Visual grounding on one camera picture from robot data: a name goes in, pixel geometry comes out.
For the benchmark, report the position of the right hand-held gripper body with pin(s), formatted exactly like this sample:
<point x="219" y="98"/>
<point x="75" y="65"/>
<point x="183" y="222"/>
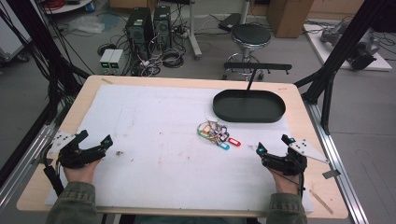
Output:
<point x="291" y="158"/>

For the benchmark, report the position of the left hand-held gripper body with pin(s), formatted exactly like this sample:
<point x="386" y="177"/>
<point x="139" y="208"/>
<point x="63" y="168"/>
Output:
<point x="77" y="155"/>

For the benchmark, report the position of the person's left hand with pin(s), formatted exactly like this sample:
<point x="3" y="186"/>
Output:
<point x="81" y="173"/>

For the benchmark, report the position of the person's right hand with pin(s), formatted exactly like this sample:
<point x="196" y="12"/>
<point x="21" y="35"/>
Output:
<point x="286" y="183"/>

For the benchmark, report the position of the grey tape tab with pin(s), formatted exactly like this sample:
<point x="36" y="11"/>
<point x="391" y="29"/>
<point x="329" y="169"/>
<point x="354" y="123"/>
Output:
<point x="331" y="174"/>

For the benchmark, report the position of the black oval tray hanger stand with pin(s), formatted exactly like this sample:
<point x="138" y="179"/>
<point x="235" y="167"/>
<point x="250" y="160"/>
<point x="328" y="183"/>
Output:
<point x="249" y="105"/>

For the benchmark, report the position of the bunch of colourful key tags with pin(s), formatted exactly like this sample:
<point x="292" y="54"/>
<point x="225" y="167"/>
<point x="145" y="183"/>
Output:
<point x="216" y="134"/>

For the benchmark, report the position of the thin wooden stick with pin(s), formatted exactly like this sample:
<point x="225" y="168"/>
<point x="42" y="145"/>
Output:
<point x="321" y="202"/>

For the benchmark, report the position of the white table mat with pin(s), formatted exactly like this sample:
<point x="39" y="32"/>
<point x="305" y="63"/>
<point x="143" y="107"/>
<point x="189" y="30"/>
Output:
<point x="162" y="161"/>

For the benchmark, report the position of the white bench power supply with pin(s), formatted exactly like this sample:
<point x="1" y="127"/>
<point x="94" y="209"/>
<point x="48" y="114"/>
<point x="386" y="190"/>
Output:
<point x="106" y="62"/>
<point x="116" y="62"/>

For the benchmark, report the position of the black round stool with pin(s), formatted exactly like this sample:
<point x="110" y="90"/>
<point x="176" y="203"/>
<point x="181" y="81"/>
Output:
<point x="251" y="35"/>

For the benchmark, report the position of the clear plastic bag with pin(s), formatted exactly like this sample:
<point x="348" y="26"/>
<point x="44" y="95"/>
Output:
<point x="87" y="24"/>

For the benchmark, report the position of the white board with grey equipment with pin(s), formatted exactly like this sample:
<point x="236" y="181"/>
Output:
<point x="358" y="46"/>

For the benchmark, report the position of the large black computer tower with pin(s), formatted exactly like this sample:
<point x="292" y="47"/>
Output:
<point x="139" y="29"/>

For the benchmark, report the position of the brown cardboard box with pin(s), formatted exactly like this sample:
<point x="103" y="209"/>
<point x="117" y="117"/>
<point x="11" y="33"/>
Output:
<point x="289" y="17"/>

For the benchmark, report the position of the small black computer tower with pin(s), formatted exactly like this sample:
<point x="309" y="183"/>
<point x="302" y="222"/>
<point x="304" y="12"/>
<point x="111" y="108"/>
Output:
<point x="162" y="26"/>

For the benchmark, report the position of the flat black case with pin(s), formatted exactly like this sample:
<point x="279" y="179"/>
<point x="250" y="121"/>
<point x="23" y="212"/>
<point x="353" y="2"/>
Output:
<point x="229" y="21"/>

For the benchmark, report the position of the white desk leg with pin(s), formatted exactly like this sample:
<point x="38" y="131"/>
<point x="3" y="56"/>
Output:
<point x="193" y="31"/>

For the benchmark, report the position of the aluminium rail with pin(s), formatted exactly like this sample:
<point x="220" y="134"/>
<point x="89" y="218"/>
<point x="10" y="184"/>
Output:
<point x="25" y="161"/>
<point x="337" y="161"/>

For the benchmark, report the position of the black metal frame strut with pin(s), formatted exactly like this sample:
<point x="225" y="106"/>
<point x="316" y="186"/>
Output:
<point x="40" y="40"/>
<point x="336" y="62"/>

